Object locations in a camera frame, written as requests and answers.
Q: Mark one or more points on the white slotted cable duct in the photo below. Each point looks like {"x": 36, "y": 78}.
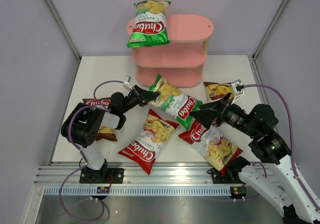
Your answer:
{"x": 138, "y": 191}

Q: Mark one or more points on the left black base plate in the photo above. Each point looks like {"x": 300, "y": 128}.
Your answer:
{"x": 103, "y": 176}

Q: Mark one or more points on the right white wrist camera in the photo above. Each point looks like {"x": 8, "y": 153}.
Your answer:
{"x": 238, "y": 90}

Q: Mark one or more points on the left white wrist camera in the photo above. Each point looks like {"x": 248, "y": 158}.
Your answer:
{"x": 127, "y": 83}

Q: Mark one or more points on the red Chuba chips bag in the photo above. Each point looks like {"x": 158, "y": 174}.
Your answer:
{"x": 146, "y": 146}
{"x": 212, "y": 145}

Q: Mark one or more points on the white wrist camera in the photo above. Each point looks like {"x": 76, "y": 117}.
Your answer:
{"x": 127, "y": 83}
{"x": 238, "y": 90}

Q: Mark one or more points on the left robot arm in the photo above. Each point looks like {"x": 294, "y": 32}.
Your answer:
{"x": 82, "y": 126}

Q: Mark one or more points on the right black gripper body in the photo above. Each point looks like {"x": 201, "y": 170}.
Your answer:
{"x": 224, "y": 111}

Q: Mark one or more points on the pink three-tier shelf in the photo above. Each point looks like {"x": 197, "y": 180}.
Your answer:
{"x": 182, "y": 60}

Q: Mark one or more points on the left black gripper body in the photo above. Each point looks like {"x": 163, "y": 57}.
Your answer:
{"x": 137, "y": 96}

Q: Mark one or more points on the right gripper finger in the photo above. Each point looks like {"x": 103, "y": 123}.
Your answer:
{"x": 205, "y": 117}
{"x": 213, "y": 105}

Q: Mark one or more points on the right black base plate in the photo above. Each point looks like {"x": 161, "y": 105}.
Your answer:
{"x": 218, "y": 178}

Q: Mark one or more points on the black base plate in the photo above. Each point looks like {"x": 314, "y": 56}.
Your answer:
{"x": 103, "y": 176}
{"x": 218, "y": 178}

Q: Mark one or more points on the brown chuba chips bag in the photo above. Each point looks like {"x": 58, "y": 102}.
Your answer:
{"x": 104, "y": 132}
{"x": 217, "y": 91}

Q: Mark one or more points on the green Chuba chips bag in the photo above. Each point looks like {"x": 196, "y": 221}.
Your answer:
{"x": 174, "y": 102}
{"x": 150, "y": 24}

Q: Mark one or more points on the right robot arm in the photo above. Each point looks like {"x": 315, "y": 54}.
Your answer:
{"x": 295, "y": 201}

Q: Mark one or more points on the aluminium mounting rail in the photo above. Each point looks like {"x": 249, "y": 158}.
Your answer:
{"x": 162, "y": 174}

